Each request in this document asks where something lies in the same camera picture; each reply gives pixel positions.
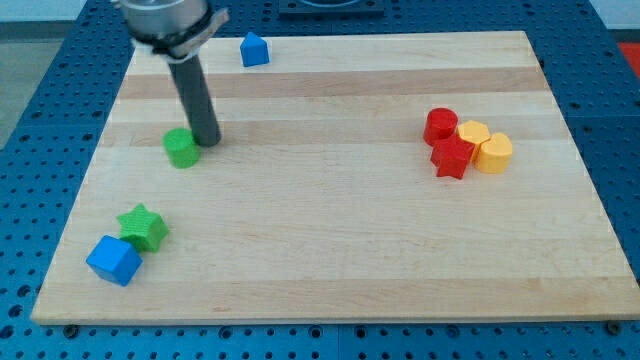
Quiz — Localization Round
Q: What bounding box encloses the green cylinder block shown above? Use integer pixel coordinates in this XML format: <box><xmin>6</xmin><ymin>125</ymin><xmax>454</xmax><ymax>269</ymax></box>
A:
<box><xmin>162</xmin><ymin>128</ymin><xmax>200</xmax><ymax>169</ymax></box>

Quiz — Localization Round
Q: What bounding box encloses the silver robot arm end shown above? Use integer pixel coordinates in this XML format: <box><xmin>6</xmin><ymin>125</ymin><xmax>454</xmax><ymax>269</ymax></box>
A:
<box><xmin>111</xmin><ymin>0</ymin><xmax>230</xmax><ymax>63</ymax></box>

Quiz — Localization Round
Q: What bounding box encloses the red star block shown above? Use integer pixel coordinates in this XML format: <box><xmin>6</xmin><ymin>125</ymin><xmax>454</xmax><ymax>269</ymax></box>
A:
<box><xmin>430</xmin><ymin>134</ymin><xmax>475</xmax><ymax>180</ymax></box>

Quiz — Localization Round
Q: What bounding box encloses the green star block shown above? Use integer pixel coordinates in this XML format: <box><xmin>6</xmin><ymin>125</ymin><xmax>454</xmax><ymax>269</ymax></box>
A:
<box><xmin>116</xmin><ymin>203</ymin><xmax>169</xmax><ymax>252</ymax></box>

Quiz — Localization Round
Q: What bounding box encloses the wooden board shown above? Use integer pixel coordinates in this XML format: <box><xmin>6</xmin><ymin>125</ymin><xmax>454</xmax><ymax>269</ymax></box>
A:
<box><xmin>31</xmin><ymin>31</ymin><xmax>639</xmax><ymax>325</ymax></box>

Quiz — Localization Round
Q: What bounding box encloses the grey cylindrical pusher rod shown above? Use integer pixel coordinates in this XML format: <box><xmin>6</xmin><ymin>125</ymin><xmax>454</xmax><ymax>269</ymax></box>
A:
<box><xmin>169</xmin><ymin>55</ymin><xmax>222</xmax><ymax>147</ymax></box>

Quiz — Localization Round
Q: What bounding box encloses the red cylinder block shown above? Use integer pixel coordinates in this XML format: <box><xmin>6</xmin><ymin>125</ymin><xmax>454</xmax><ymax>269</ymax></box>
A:
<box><xmin>423</xmin><ymin>107</ymin><xmax>458</xmax><ymax>146</ymax></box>

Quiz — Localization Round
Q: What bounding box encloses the blue pentagon block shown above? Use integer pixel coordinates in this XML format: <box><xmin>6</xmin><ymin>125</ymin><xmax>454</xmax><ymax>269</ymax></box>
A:
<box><xmin>239</xmin><ymin>32</ymin><xmax>270</xmax><ymax>67</ymax></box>

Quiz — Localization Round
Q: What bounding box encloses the yellow hexagon block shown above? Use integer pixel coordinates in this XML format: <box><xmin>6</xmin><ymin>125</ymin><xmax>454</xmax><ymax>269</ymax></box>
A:
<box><xmin>457</xmin><ymin>120</ymin><xmax>491</xmax><ymax>161</ymax></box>

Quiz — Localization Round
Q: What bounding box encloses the yellow heart block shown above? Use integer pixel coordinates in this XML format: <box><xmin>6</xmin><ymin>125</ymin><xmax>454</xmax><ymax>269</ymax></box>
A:
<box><xmin>474</xmin><ymin>133</ymin><xmax>513</xmax><ymax>174</ymax></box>

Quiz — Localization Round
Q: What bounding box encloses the blue cube block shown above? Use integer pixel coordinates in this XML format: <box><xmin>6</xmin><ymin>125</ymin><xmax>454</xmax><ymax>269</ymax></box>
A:
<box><xmin>85</xmin><ymin>235</ymin><xmax>143</xmax><ymax>287</ymax></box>

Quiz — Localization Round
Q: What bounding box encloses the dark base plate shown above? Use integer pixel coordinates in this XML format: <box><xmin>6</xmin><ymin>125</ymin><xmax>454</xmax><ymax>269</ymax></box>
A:
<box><xmin>278</xmin><ymin>0</ymin><xmax>387</xmax><ymax>16</ymax></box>

